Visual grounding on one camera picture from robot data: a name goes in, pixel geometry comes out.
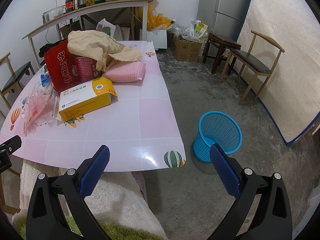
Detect red sauce jar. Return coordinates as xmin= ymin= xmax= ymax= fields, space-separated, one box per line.
xmin=65 ymin=0 xmax=75 ymax=12

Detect brown paper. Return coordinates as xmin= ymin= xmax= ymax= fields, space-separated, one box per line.
xmin=67 ymin=30 xmax=143 ymax=72

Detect white mattress blue edge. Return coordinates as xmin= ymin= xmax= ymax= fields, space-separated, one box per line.
xmin=238 ymin=0 xmax=319 ymax=145

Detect glass bowl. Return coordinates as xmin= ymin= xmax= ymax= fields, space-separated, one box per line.
xmin=42 ymin=5 xmax=65 ymax=24

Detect white cabinet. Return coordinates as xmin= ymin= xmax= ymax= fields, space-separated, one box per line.
xmin=146 ymin=30 xmax=168 ymax=50

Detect grey refrigerator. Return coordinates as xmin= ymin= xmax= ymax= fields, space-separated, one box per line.
xmin=197 ymin=0 xmax=251 ymax=41

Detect white fleece trouser leg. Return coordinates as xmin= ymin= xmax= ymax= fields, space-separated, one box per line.
xmin=12 ymin=160 xmax=167 ymax=239

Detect red snack bag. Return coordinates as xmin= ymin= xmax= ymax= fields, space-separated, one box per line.
xmin=44 ymin=40 xmax=80 ymax=94

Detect yellow plastic bag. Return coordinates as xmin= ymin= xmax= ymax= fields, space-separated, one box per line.
xmin=147 ymin=3 xmax=172 ymax=31

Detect wooden chair black seat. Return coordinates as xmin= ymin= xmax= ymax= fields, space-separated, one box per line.
xmin=219 ymin=30 xmax=285 ymax=105

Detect blue plastic waste basket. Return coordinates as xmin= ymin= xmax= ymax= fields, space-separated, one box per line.
xmin=193 ymin=111 xmax=242 ymax=163

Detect wooden chair at left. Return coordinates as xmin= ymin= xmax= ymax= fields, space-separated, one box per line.
xmin=1 ymin=52 xmax=35 ymax=109

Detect pink patterned table cover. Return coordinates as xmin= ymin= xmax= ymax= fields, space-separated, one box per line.
xmin=1 ymin=41 xmax=186 ymax=172

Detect red drink can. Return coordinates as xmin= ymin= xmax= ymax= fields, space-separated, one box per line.
xmin=74 ymin=56 xmax=101 ymax=82

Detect pink sponge cloth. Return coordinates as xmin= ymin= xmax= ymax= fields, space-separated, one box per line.
xmin=102 ymin=61 xmax=146 ymax=83

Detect dark wooden stool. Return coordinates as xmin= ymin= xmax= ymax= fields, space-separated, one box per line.
xmin=202 ymin=32 xmax=241 ymax=74

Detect cardboard box on floor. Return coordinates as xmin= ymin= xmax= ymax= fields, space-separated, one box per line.
xmin=170 ymin=36 xmax=201 ymax=62

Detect yellow white medicine box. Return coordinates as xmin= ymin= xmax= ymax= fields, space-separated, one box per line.
xmin=58 ymin=77 xmax=118 ymax=121

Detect plastic bags on box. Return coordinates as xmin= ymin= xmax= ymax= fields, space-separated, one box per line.
xmin=168 ymin=20 xmax=208 ymax=43

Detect white side table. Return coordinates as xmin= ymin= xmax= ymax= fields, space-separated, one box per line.
xmin=22 ymin=0 xmax=153 ymax=69

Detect clear plastic bag red print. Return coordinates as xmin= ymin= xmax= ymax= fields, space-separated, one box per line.
xmin=22 ymin=79 xmax=53 ymax=135

